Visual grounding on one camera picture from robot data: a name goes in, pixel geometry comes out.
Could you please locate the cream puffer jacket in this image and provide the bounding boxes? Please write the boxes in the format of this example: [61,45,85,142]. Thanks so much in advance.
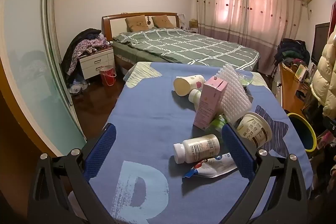
[310,30,336,119]

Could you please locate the wooden desk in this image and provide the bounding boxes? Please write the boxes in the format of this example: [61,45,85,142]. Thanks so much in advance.
[278,63,313,117]

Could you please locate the paper bowl with brown label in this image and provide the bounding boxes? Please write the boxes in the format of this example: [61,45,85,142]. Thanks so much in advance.
[236,112,273,149]

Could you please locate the frosted glass sliding door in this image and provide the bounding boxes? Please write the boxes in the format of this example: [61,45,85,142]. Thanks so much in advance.
[0,0,87,159]

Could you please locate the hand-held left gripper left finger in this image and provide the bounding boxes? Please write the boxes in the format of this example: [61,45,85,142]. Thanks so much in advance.
[28,123,117,224]

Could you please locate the black television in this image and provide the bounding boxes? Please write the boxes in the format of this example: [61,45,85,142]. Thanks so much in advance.
[311,22,331,65]

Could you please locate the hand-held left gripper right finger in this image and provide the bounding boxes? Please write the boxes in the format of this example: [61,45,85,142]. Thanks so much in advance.
[221,123,312,224]

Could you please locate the pink white curtain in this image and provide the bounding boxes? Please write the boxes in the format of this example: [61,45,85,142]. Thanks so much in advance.
[193,0,302,75]

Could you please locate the green checked quilt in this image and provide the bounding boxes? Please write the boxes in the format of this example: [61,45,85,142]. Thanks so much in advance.
[112,28,260,72]

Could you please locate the dotted paper cup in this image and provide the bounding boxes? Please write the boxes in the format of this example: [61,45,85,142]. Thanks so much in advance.
[173,74,206,96]

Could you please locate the white pill bottle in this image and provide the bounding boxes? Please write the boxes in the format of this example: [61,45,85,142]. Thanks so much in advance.
[173,134,220,164]

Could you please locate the brown bear pillow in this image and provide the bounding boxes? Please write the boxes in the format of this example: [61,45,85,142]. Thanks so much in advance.
[125,15,150,32]
[151,15,174,29]

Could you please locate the green white packet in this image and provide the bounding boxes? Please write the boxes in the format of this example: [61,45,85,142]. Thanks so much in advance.
[209,114,229,134]

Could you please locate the white spiky plastic tray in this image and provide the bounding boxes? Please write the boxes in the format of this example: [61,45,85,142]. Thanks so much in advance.
[217,63,253,125]

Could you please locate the wooden bed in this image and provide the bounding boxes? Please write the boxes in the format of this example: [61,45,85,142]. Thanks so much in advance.
[101,13,260,75]

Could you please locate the white nightstand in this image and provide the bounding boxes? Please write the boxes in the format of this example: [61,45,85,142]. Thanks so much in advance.
[79,46,115,80]

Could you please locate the toothpaste tube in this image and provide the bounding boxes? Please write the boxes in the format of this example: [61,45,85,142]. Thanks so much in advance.
[182,153,238,179]

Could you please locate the pile of dark clothes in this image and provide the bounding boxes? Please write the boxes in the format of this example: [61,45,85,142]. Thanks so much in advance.
[274,38,310,67]

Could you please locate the dark bin with yellow rim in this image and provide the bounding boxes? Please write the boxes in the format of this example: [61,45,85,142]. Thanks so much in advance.
[287,112,318,152]

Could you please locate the small white bottle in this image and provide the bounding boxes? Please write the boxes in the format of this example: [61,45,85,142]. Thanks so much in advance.
[188,89,202,111]

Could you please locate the plastic bags on floor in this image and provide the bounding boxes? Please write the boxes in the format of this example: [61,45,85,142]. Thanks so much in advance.
[69,78,88,93]

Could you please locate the red bucket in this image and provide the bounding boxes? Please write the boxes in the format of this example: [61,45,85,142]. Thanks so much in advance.
[99,65,117,86]

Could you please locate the pink drink carton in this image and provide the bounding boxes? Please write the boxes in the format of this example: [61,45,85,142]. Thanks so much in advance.
[193,76,228,130]

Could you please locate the clear greenish plastic wrapper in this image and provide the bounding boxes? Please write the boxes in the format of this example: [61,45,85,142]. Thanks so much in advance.
[235,72,254,86]

